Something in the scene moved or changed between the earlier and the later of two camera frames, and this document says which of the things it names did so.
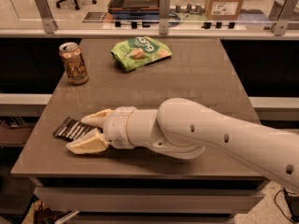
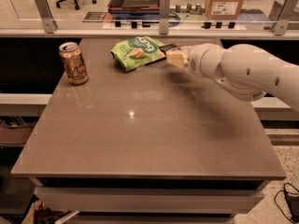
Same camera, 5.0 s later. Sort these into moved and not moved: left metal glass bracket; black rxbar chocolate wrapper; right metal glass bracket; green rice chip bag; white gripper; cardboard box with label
Moved: black rxbar chocolate wrapper; white gripper
Not moved: cardboard box with label; right metal glass bracket; green rice chip bag; left metal glass bracket
